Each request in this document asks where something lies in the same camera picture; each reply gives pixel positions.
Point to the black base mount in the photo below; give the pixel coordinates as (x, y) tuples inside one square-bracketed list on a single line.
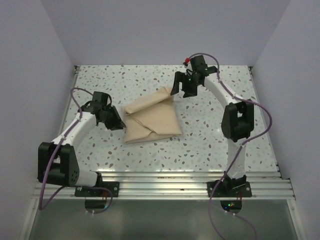
[(243, 191), (106, 189)]

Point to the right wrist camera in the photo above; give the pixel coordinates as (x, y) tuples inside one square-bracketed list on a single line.
[(187, 63)]

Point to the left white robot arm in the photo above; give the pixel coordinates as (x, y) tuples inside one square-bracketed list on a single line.
[(57, 162)]

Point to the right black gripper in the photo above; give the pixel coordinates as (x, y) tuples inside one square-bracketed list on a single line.
[(180, 77)]

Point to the beige cloth drape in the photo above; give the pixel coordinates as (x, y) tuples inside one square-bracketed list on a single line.
[(151, 118)]

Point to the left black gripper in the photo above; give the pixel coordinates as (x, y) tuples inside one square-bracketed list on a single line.
[(117, 123)]

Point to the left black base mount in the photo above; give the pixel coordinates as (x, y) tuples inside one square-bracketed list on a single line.
[(106, 189)]

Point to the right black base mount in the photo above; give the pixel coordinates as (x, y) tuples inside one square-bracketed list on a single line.
[(243, 191)]

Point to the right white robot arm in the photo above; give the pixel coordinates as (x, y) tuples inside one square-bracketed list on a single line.
[(237, 121)]

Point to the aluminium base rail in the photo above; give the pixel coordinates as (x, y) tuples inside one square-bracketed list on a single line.
[(178, 185)]

